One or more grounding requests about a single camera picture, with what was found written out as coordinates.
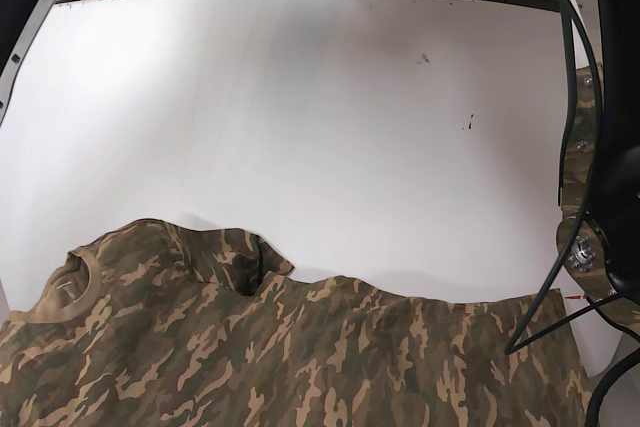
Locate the black cable loop on table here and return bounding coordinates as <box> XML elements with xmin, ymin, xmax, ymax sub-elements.
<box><xmin>503</xmin><ymin>0</ymin><xmax>640</xmax><ymax>427</ymax></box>

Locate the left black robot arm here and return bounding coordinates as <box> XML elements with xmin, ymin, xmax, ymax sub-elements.
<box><xmin>556</xmin><ymin>0</ymin><xmax>639</xmax><ymax>302</ymax></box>

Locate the camouflage t-shirt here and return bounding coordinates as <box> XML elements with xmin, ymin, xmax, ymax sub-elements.
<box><xmin>0</xmin><ymin>64</ymin><xmax>640</xmax><ymax>427</ymax></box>

